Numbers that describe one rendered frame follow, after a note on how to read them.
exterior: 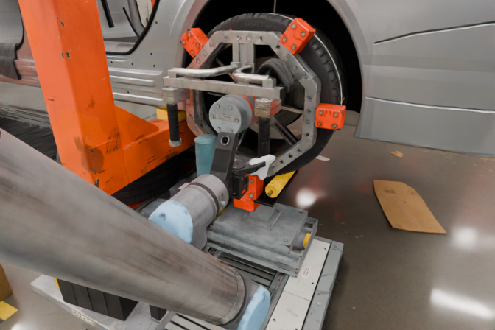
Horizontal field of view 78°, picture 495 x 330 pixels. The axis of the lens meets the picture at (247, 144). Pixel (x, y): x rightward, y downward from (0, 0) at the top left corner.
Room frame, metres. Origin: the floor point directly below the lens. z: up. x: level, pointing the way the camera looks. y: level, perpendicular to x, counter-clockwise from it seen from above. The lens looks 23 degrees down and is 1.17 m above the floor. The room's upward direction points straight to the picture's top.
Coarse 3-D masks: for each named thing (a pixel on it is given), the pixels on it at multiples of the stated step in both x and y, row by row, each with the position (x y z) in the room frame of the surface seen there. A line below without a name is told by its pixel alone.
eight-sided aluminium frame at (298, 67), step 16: (224, 32) 1.15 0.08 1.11; (240, 32) 1.12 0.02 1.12; (256, 32) 1.09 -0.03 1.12; (272, 32) 1.07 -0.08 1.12; (208, 48) 1.18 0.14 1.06; (272, 48) 1.07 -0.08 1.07; (192, 64) 1.21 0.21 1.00; (208, 64) 1.25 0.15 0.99; (288, 64) 1.04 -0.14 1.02; (304, 64) 1.06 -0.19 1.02; (304, 80) 1.01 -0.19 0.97; (192, 96) 1.22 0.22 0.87; (192, 112) 1.22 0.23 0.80; (304, 112) 1.01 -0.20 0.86; (192, 128) 1.22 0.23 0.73; (208, 128) 1.25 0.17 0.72; (304, 128) 1.01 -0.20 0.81; (304, 144) 1.01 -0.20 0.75; (288, 160) 1.03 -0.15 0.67
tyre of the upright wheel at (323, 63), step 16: (240, 16) 1.22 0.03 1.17; (256, 16) 1.19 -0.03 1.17; (272, 16) 1.17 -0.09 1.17; (288, 16) 1.26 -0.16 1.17; (208, 32) 1.29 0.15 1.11; (320, 32) 1.27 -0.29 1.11; (304, 48) 1.10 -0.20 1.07; (320, 48) 1.10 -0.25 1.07; (320, 64) 1.08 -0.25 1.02; (336, 64) 1.15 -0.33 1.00; (320, 80) 1.08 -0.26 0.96; (336, 80) 1.07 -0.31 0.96; (320, 96) 1.07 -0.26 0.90; (336, 96) 1.06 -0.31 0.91; (320, 128) 1.07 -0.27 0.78; (320, 144) 1.07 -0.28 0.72; (304, 160) 1.09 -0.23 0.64
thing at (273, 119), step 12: (228, 48) 1.27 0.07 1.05; (216, 60) 1.29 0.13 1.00; (228, 60) 1.42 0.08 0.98; (204, 96) 1.30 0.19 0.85; (216, 96) 1.38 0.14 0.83; (204, 108) 1.30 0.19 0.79; (288, 108) 1.15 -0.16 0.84; (300, 108) 1.14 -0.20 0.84; (276, 120) 1.17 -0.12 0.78; (216, 132) 1.27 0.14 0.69; (252, 132) 1.42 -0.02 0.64; (288, 132) 1.15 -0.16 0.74; (240, 144) 1.24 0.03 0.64; (252, 144) 1.30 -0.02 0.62; (276, 144) 1.30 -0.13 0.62; (288, 144) 1.24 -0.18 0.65; (252, 156) 1.19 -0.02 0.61; (276, 156) 1.14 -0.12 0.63
